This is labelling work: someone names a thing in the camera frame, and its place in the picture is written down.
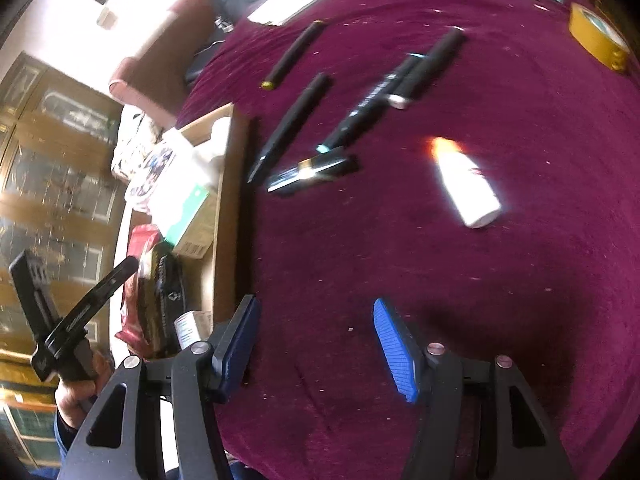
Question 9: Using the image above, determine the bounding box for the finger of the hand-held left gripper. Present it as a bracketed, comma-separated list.
[46, 256, 140, 356]

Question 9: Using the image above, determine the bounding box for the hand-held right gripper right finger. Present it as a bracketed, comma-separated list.
[372, 298, 576, 480]

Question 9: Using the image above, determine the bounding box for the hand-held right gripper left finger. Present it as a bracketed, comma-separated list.
[59, 295, 262, 480]

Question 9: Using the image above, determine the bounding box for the red foil packet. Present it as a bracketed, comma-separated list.
[114, 224, 167, 357]

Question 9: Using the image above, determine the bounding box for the small grey striped box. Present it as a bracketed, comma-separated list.
[174, 310, 216, 352]

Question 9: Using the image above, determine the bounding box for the cardboard box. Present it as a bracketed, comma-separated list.
[112, 102, 261, 362]

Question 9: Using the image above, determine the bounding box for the person's left forearm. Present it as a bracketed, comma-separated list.
[52, 411, 83, 468]

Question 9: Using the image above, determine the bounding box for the person's left hand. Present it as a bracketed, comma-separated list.
[54, 350, 117, 429]

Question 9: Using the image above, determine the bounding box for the maroon tablecloth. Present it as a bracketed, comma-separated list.
[177, 0, 640, 480]

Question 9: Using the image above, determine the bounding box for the wooden glass cabinet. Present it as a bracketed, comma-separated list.
[0, 52, 132, 467]

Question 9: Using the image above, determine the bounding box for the green and white carton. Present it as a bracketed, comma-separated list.
[150, 175, 221, 262]

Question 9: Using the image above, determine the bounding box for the patterned cushion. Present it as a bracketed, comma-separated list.
[111, 109, 167, 181]

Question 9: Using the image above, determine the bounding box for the white glue bottle orange cap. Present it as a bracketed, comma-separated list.
[431, 136, 502, 230]

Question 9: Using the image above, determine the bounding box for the black and silver tube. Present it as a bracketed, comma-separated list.
[266, 147, 361, 195]

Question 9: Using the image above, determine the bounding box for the white paper packet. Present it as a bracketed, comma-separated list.
[210, 117, 232, 162]

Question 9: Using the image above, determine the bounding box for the long black pen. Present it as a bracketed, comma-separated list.
[246, 72, 334, 186]

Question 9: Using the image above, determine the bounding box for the black marker teal band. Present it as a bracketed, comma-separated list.
[317, 52, 426, 154]

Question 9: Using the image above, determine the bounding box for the brown armchair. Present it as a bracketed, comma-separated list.
[109, 0, 222, 129]

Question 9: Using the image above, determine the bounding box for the black pen yellow end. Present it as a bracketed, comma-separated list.
[261, 20, 329, 92]

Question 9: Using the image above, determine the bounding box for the black marker silver end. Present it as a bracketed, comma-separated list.
[387, 26, 466, 110]

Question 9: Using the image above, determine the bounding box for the yellow tape roll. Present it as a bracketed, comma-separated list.
[568, 2, 632, 74]

